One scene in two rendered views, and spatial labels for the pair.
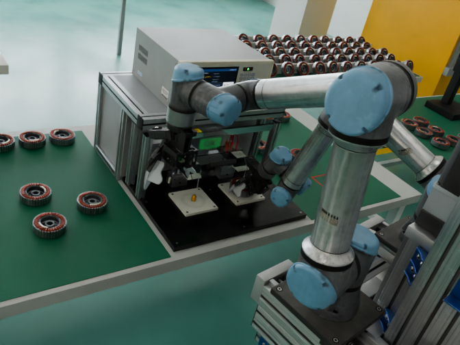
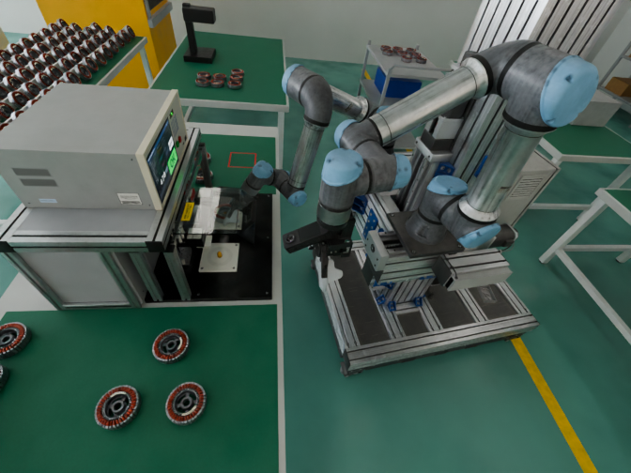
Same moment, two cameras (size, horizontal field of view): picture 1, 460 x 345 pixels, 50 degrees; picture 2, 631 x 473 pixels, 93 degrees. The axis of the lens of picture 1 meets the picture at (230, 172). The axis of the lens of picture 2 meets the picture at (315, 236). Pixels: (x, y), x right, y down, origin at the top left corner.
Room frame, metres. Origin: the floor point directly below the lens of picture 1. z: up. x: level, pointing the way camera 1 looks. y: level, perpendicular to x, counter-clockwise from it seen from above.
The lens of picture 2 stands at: (0.93, 0.62, 1.81)
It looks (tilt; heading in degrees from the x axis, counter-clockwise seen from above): 46 degrees down; 298
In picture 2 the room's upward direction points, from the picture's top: 9 degrees clockwise
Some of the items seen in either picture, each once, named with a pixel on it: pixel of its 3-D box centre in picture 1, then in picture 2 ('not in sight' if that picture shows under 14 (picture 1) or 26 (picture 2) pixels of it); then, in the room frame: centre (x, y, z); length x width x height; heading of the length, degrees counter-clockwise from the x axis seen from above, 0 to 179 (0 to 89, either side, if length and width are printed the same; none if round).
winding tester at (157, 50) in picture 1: (200, 67); (109, 143); (1.97, 0.22, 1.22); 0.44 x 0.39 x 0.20; 130
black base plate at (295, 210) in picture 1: (215, 197); (220, 238); (1.73, 0.03, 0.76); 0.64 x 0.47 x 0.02; 130
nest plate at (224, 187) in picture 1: (241, 192); not in sight; (1.80, -0.07, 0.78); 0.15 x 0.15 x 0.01; 40
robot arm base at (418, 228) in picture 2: (335, 285); (429, 221); (0.98, -0.33, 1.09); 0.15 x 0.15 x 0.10
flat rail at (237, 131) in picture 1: (217, 132); (189, 191); (1.80, 0.09, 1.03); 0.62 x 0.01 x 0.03; 130
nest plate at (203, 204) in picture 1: (193, 201); (220, 256); (1.64, 0.12, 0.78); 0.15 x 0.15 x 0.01; 40
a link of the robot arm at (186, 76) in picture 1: (187, 87); (341, 179); (1.14, 0.15, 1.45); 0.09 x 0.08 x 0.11; 56
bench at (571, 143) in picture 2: not in sight; (511, 132); (0.79, -3.37, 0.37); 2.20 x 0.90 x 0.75; 130
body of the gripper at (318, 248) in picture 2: (178, 144); (331, 234); (1.14, 0.15, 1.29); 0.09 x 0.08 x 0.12; 48
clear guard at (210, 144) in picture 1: (200, 146); (208, 215); (1.64, 0.13, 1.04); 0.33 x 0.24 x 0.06; 40
